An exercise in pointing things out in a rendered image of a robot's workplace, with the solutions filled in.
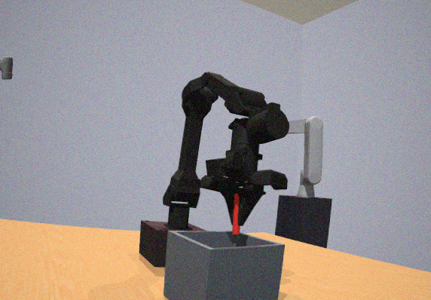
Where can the red peg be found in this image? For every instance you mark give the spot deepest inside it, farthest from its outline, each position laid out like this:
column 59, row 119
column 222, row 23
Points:
column 236, row 227

